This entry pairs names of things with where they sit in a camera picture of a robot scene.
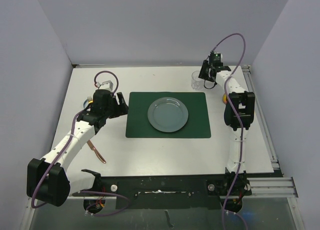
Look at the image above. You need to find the clear plastic cup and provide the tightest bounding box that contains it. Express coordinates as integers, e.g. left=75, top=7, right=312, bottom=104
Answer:
left=191, top=71, right=204, bottom=90

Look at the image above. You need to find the dark green placemat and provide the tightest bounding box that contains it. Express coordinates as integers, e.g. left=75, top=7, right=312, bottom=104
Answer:
left=125, top=92, right=211, bottom=139

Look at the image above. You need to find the copper knife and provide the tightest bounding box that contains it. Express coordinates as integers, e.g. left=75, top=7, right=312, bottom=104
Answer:
left=87, top=140, right=106, bottom=164

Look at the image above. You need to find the teal round plate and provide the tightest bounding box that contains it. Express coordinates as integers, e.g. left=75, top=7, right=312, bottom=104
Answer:
left=147, top=97, right=189, bottom=133

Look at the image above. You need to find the blue plastic spoon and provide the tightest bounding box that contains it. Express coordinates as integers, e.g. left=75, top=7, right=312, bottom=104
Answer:
left=83, top=100, right=89, bottom=109

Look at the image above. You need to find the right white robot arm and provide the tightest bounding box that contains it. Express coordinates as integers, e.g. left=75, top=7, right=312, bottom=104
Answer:
left=198, top=60, right=256, bottom=174

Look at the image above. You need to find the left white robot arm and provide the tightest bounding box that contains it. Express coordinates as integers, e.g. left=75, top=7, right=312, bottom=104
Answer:
left=26, top=89, right=129, bottom=209

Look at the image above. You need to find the gold iridescent spoon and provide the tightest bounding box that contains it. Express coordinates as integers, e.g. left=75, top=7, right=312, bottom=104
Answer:
left=222, top=95, right=227, bottom=104

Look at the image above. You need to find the gold fork green handle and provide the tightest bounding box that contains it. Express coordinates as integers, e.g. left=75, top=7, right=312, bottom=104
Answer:
left=87, top=96, right=93, bottom=103

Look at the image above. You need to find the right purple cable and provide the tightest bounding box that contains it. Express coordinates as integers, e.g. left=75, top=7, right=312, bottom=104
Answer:
left=210, top=33, right=247, bottom=230

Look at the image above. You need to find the purple cable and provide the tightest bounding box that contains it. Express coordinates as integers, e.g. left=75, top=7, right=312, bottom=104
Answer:
left=210, top=33, right=247, bottom=230
left=30, top=70, right=131, bottom=218

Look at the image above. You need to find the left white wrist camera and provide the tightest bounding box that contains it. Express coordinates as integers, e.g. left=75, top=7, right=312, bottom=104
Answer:
left=96, top=80, right=114, bottom=92

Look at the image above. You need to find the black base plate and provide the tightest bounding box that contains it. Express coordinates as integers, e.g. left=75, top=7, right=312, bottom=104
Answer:
left=71, top=174, right=253, bottom=211

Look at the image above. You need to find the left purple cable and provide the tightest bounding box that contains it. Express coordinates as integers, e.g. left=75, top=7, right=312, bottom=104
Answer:
left=30, top=70, right=131, bottom=218

